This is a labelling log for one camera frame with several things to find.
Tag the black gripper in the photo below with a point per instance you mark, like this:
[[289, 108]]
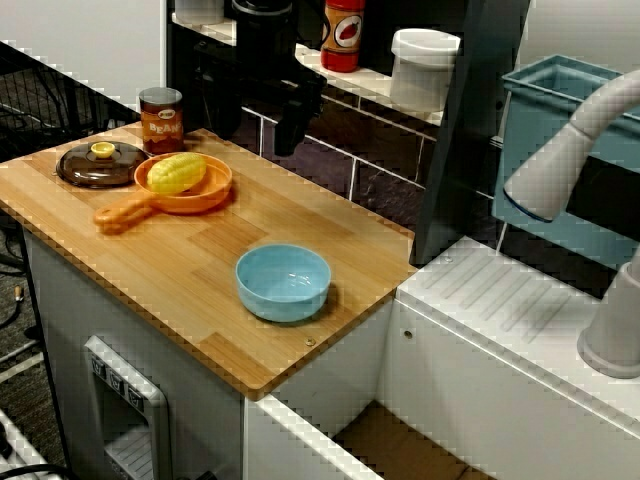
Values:
[[300, 90]]

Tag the orange toy frying pan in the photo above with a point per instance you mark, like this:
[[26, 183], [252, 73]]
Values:
[[215, 192]]

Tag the yellow toy corn cob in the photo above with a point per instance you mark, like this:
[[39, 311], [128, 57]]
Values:
[[175, 172]]

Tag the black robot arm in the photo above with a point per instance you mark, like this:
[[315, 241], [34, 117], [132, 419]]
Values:
[[262, 40]]

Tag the white shelf ledge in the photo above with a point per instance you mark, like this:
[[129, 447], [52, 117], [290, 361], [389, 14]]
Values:
[[370, 80]]

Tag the red sauce bottle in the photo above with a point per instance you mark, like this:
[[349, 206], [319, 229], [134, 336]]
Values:
[[341, 35]]

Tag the large white lidded jar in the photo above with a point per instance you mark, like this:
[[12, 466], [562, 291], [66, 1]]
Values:
[[422, 70]]

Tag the brown beans can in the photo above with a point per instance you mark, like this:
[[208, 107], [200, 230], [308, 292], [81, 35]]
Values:
[[161, 125]]

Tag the small white container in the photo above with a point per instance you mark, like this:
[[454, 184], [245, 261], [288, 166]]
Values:
[[200, 10]]

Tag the dark grey upright panel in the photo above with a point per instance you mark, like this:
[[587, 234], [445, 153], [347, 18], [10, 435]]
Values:
[[465, 125]]

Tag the light blue bowl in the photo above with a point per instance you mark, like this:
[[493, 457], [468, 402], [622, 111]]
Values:
[[282, 285]]

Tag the brown lid with yellow knob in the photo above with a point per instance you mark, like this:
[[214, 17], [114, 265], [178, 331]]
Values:
[[85, 167]]

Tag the teal plastic bin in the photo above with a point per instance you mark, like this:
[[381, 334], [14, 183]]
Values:
[[530, 115]]

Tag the grey toy faucet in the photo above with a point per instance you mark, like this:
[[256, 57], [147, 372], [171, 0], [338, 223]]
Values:
[[550, 170]]

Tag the white cabinet body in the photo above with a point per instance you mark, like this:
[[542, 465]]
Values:
[[65, 310]]

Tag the white toy sink unit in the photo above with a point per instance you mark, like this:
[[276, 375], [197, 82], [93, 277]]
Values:
[[475, 380]]

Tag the small brown floor tool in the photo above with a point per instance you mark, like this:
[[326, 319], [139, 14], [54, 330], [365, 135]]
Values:
[[19, 291]]

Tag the white metal frame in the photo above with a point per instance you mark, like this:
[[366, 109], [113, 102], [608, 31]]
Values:
[[17, 450]]

